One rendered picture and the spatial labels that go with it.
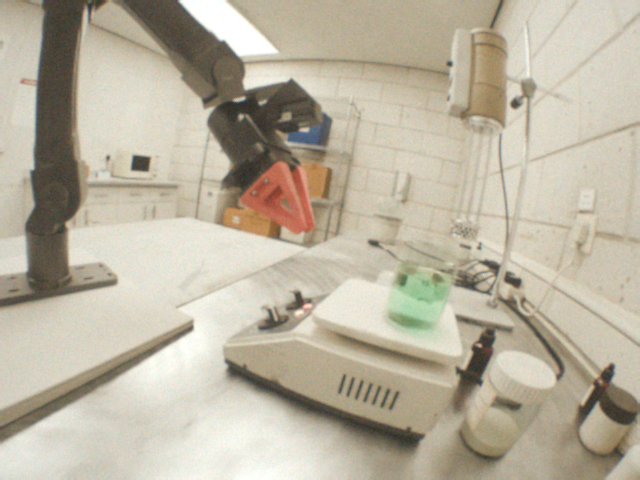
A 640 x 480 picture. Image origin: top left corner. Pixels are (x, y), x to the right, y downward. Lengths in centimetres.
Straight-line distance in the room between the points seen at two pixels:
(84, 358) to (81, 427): 7
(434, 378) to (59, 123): 43
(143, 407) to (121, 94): 335
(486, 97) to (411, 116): 216
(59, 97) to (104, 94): 300
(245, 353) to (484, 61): 65
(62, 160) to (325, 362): 33
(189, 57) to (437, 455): 47
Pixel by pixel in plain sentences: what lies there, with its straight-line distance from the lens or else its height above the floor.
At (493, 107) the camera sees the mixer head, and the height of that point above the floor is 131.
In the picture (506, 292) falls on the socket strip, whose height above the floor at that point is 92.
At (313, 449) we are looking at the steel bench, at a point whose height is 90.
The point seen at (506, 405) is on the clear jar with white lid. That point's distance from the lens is 24.
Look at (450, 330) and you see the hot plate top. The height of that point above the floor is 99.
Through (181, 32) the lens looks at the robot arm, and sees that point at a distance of 38.
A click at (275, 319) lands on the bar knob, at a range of 25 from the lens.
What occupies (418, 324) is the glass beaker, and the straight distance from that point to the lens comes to 21.
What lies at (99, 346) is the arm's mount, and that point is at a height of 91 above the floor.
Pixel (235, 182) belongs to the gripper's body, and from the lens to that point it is 32.
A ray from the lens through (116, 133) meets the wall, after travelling 343.
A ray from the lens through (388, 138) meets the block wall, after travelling 269.
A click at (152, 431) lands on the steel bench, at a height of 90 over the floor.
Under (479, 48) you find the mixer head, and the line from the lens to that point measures 67.
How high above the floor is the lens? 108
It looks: 10 degrees down
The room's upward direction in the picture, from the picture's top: 11 degrees clockwise
